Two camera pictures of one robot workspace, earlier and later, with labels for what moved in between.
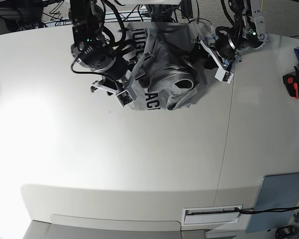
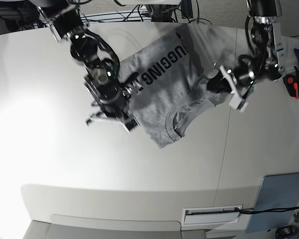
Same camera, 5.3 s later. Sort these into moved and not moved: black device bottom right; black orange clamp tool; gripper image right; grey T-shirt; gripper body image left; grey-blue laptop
Moved: gripper body image left; gripper image right; grey T-shirt
Not moved: grey-blue laptop; black device bottom right; black orange clamp tool
